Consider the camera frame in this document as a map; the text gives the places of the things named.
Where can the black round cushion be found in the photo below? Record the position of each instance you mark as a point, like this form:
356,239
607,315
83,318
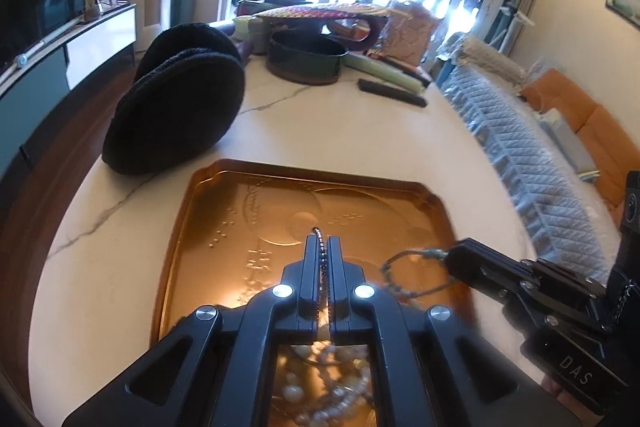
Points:
175,117
190,39

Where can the gold metal tray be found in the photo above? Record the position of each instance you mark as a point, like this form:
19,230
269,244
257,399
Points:
225,217

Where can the dark round box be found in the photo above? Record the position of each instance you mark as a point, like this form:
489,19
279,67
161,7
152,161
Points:
305,62

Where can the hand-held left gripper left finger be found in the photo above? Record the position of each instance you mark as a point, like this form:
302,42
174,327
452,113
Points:
312,272

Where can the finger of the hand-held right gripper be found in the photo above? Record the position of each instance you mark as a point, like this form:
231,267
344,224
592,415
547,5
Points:
475,272
500,257

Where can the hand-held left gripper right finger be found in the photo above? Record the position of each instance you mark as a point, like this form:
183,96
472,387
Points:
335,272

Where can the orange sofa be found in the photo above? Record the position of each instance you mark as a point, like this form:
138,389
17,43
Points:
565,92

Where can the pink patterned bag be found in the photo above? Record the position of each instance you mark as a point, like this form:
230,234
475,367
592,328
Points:
410,34

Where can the pale green cup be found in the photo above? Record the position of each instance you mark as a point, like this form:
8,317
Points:
255,34

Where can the grey quilted sofa cover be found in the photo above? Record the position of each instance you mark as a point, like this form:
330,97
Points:
525,157

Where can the black remote control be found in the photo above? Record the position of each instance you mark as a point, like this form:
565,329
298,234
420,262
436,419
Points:
392,93

